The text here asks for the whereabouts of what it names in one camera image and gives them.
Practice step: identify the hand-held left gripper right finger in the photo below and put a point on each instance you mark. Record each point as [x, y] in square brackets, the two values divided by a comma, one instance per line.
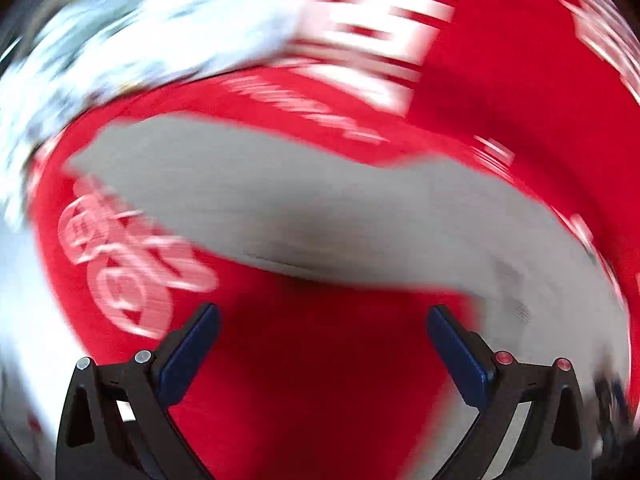
[457, 355]

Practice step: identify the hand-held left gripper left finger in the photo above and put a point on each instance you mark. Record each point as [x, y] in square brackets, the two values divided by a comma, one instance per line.
[192, 347]

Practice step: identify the grey small garment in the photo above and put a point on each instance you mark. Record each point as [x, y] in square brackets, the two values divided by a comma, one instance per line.
[300, 200]

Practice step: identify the red printed blanket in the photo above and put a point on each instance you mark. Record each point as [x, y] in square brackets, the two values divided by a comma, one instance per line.
[310, 375]

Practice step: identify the white patterned cloth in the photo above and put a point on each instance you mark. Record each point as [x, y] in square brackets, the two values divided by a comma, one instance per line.
[125, 35]

